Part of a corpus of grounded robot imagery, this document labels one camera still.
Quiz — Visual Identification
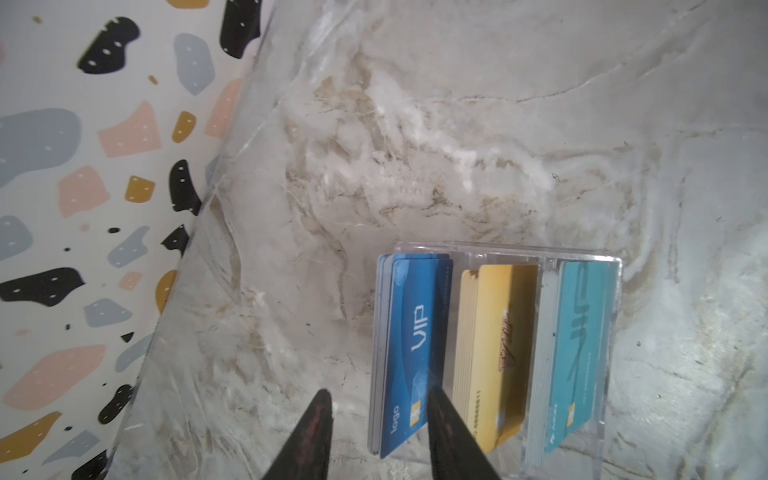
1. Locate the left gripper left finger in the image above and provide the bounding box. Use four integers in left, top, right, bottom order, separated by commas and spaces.
262, 389, 333, 480

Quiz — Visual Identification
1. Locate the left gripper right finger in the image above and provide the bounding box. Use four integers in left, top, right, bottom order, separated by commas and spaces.
427, 386, 500, 480

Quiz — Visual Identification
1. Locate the dark blue VIP credit card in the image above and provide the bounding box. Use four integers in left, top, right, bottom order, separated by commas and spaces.
369, 253, 453, 458

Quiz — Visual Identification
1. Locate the clear box with cards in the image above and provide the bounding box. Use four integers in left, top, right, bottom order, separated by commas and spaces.
368, 242, 623, 479

